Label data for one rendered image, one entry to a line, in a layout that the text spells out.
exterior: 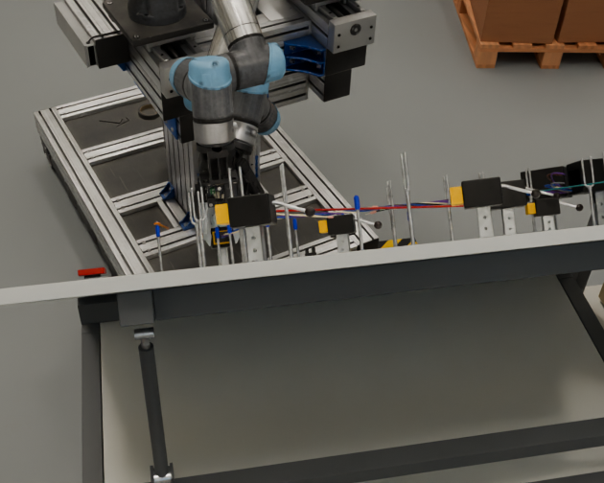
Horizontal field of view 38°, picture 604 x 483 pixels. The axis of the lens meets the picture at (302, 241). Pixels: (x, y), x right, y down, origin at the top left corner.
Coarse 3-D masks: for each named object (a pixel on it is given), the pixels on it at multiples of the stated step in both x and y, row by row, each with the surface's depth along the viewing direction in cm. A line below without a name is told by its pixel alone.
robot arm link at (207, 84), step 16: (192, 64) 155; (208, 64) 154; (224, 64) 156; (192, 80) 156; (208, 80) 155; (224, 80) 156; (192, 96) 158; (208, 96) 156; (224, 96) 157; (208, 112) 157; (224, 112) 158
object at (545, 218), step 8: (536, 200) 164; (544, 200) 164; (552, 200) 164; (536, 208) 164; (544, 208) 164; (552, 208) 164; (576, 208) 165; (536, 216) 165; (544, 216) 165; (552, 216) 165; (544, 224) 165; (552, 224) 165
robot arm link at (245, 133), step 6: (234, 120) 184; (240, 126) 184; (246, 126) 184; (252, 126) 185; (240, 132) 184; (246, 132) 184; (252, 132) 185; (234, 138) 184; (240, 138) 184; (246, 138) 184; (252, 138) 186; (246, 144) 185; (252, 144) 186
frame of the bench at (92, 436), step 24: (576, 288) 211; (576, 312) 206; (96, 336) 195; (600, 336) 200; (96, 360) 190; (96, 384) 185; (96, 408) 181; (96, 432) 177; (96, 456) 173; (96, 480) 169; (552, 480) 172; (576, 480) 173; (600, 480) 173
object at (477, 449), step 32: (384, 448) 153; (416, 448) 154; (448, 448) 154; (480, 448) 154; (512, 448) 154; (544, 448) 156; (576, 448) 159; (192, 480) 147; (224, 480) 148; (256, 480) 148; (288, 480) 148; (320, 480) 150; (352, 480) 152
